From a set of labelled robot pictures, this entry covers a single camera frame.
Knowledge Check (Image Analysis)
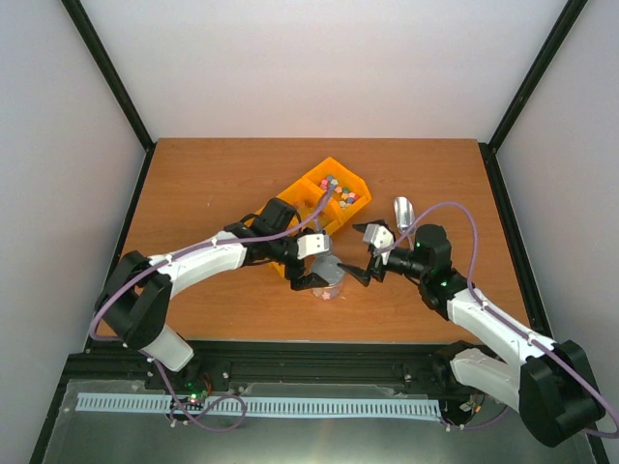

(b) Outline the black aluminium frame rail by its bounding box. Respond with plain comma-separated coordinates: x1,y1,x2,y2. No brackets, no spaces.
61,340,504,396

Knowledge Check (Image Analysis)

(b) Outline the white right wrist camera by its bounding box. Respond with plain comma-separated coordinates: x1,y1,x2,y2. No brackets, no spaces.
363,226,395,254

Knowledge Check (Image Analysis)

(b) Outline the clear plastic cup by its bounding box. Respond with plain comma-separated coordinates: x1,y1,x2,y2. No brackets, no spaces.
311,279,343,301

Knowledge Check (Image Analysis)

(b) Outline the silver metal scoop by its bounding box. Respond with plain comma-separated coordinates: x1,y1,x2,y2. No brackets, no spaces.
394,196,416,236

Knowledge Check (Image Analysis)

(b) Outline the light blue slotted cable duct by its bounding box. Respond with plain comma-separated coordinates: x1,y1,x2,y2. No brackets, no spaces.
74,392,441,421

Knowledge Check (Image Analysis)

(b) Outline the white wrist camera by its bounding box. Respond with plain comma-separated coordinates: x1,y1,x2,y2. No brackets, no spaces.
363,226,395,254
296,233,332,259

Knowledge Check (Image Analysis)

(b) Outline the yellow bin with lollipops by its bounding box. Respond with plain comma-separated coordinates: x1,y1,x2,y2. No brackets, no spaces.
268,262,285,278

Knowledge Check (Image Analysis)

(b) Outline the yellow bin with star candies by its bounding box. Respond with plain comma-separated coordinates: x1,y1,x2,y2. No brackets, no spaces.
302,157,372,228

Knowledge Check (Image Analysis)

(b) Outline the yellow bin with popsicle candies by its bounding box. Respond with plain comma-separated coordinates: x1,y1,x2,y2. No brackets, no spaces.
276,179,345,235

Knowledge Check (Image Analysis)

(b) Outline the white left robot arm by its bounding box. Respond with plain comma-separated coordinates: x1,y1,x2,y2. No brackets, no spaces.
90,198,331,390

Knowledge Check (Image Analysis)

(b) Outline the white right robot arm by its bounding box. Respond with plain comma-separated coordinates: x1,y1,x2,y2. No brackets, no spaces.
342,219,605,447

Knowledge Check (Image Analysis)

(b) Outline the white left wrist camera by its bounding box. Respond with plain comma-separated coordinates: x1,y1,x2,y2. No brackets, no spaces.
296,233,332,259

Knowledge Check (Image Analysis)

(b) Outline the round clear cup lid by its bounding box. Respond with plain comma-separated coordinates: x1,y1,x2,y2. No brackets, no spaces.
310,255,345,286

